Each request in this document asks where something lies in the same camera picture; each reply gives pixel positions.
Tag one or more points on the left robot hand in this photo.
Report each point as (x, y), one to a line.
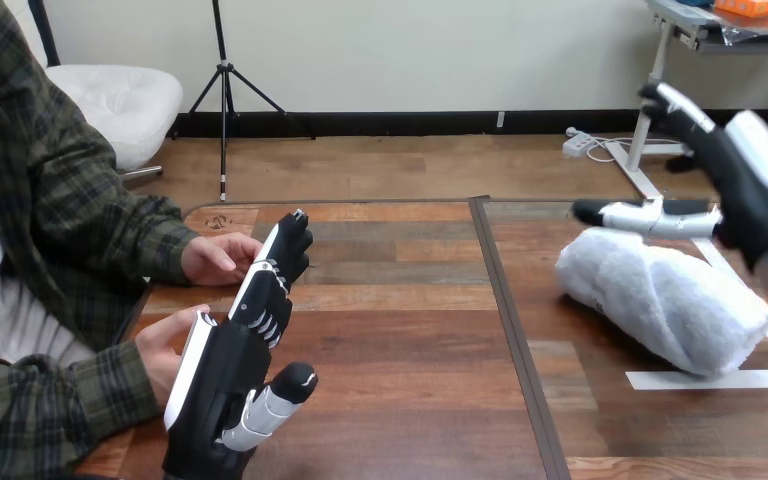
(225, 378)

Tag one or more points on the person's body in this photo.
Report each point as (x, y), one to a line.
(13, 179)

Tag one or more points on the rolled white towel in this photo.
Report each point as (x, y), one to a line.
(662, 298)

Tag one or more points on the white cushioned chair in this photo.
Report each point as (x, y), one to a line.
(119, 106)

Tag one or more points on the white desk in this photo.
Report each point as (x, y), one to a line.
(675, 60)

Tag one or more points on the orange thing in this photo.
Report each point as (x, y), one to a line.
(752, 6)

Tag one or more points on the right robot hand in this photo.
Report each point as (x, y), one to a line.
(748, 179)

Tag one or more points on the person's forearm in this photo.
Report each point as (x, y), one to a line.
(126, 199)
(53, 411)

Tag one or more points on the black tripod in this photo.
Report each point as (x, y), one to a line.
(225, 86)

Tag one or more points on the white power strip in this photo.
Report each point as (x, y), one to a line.
(577, 143)

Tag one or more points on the person's hand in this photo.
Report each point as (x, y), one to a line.
(162, 358)
(215, 260)

